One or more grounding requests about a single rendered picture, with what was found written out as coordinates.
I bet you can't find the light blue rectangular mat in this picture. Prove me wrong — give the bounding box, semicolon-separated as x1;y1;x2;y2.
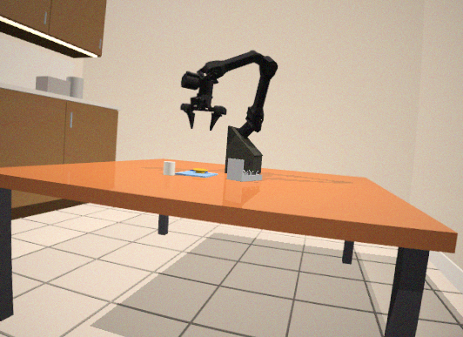
174;171;218;178

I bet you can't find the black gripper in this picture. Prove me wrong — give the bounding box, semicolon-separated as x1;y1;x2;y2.
180;91;227;131

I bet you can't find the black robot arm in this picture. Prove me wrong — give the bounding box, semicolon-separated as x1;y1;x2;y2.
181;50;278;139

